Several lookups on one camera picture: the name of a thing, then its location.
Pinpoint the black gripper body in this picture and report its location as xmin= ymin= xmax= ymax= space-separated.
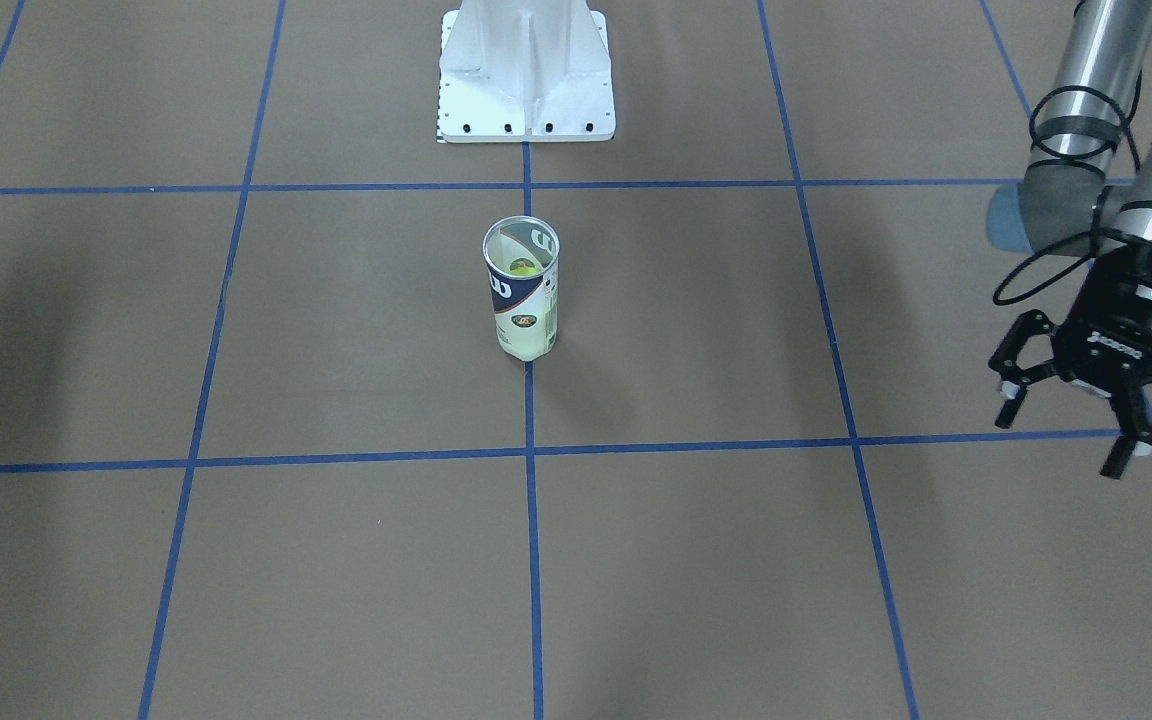
xmin=1051 ymin=240 xmax=1152 ymax=397

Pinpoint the yellow tennis ball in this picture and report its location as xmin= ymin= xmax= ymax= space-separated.
xmin=507 ymin=258 xmax=541 ymax=278

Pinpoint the clear tennis ball can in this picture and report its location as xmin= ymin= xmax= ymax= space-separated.
xmin=482 ymin=215 xmax=561 ymax=363

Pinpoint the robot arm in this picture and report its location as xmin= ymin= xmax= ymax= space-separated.
xmin=986 ymin=1 xmax=1152 ymax=479

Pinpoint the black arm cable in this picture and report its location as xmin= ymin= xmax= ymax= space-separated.
xmin=992 ymin=84 xmax=1147 ymax=306

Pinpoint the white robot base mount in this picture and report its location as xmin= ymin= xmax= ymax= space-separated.
xmin=435 ymin=1 xmax=617 ymax=143

